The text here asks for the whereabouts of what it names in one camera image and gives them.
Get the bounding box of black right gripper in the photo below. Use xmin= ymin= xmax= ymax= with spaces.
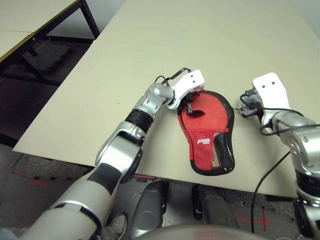
xmin=240 ymin=104 xmax=264 ymax=119

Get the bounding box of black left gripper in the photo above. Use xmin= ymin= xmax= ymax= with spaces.
xmin=185 ymin=91 xmax=206 ymax=119

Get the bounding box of red black paddle case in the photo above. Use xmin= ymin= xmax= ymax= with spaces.
xmin=177 ymin=87 xmax=236 ymax=176

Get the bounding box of grey robot right leg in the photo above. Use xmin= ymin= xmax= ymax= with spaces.
xmin=191 ymin=184 xmax=240 ymax=229

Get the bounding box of grey robot leg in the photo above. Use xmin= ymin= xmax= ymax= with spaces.
xmin=130 ymin=180 xmax=171 ymax=239
xmin=191 ymin=184 xmax=240 ymax=229

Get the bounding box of grey robot left leg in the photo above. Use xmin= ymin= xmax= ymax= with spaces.
xmin=130 ymin=180 xmax=171 ymax=239

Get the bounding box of grey robot torso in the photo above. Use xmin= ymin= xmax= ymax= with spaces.
xmin=134 ymin=224 xmax=254 ymax=240

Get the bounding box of grey bystander shoe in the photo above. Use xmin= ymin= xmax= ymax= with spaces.
xmin=100 ymin=212 xmax=129 ymax=240

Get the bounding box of black foam mat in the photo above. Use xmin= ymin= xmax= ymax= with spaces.
xmin=21 ymin=42 xmax=74 ymax=75

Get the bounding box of beige side table top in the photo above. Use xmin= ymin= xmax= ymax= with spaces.
xmin=0 ymin=30 xmax=35 ymax=64

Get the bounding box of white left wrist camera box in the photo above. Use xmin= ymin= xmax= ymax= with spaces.
xmin=165 ymin=69 xmax=207 ymax=111

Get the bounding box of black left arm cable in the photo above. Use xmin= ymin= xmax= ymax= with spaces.
xmin=153 ymin=67 xmax=192 ymax=87

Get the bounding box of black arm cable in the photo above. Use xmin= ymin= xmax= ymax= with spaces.
xmin=153 ymin=67 xmax=192 ymax=87
xmin=239 ymin=88 xmax=316 ymax=234

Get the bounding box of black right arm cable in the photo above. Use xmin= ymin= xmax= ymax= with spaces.
xmin=239 ymin=88 xmax=316 ymax=234

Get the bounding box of beige side table black frame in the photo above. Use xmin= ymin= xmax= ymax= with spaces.
xmin=0 ymin=0 xmax=101 ymax=87

